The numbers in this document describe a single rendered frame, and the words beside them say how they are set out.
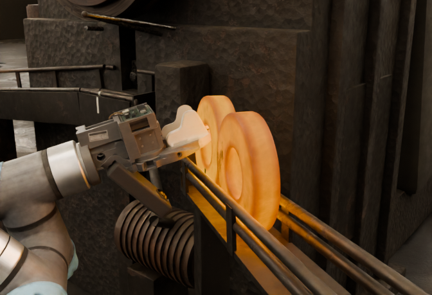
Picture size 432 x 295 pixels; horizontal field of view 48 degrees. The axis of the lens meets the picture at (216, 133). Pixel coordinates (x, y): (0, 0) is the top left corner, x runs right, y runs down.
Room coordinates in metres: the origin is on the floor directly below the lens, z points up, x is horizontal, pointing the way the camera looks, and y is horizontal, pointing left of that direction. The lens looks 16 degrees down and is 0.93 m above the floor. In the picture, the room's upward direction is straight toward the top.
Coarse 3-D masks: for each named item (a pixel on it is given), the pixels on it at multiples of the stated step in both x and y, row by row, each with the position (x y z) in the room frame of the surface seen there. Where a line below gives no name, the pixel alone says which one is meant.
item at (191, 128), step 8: (184, 112) 0.69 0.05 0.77; (192, 112) 0.69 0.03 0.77; (184, 120) 0.69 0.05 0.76; (192, 120) 0.69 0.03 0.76; (200, 120) 0.70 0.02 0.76; (184, 128) 0.69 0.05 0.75; (192, 128) 0.69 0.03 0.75; (200, 128) 0.70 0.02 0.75; (168, 136) 0.68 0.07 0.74; (176, 136) 0.68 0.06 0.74; (184, 136) 0.69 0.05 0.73; (192, 136) 0.69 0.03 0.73; (200, 136) 0.69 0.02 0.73; (208, 136) 0.70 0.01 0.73; (168, 144) 0.68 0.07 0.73; (176, 144) 0.69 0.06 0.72; (200, 144) 0.69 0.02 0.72
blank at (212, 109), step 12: (204, 96) 0.74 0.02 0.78; (216, 96) 0.72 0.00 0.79; (204, 108) 0.73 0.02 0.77; (216, 108) 0.69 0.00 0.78; (228, 108) 0.69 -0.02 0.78; (204, 120) 0.73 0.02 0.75; (216, 120) 0.67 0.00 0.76; (216, 132) 0.67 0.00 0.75; (216, 144) 0.66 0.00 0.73; (204, 156) 0.74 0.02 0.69; (216, 156) 0.66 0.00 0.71; (204, 168) 0.72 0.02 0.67; (216, 168) 0.66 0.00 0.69; (216, 180) 0.66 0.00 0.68
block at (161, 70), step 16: (160, 64) 1.02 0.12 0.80; (176, 64) 1.00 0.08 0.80; (192, 64) 1.01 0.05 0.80; (160, 80) 1.01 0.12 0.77; (176, 80) 0.98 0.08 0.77; (192, 80) 1.00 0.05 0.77; (208, 80) 1.05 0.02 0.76; (160, 96) 1.01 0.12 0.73; (176, 96) 0.98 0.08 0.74; (192, 96) 1.00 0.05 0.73; (160, 112) 1.01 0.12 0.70; (176, 112) 0.98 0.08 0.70
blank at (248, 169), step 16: (240, 112) 0.58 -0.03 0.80; (256, 112) 0.58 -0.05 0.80; (224, 128) 0.61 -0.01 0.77; (240, 128) 0.55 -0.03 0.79; (256, 128) 0.54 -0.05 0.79; (224, 144) 0.61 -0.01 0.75; (240, 144) 0.54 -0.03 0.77; (256, 144) 0.52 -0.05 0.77; (272, 144) 0.53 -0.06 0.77; (224, 160) 0.61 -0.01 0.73; (240, 160) 0.54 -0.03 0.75; (256, 160) 0.51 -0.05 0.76; (272, 160) 0.51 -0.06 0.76; (224, 176) 0.61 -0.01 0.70; (240, 176) 0.60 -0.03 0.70; (256, 176) 0.50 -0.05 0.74; (272, 176) 0.51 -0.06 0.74; (240, 192) 0.58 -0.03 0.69; (256, 192) 0.50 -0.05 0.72; (272, 192) 0.50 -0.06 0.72; (256, 208) 0.50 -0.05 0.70; (272, 208) 0.51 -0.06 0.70; (272, 224) 0.52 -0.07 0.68
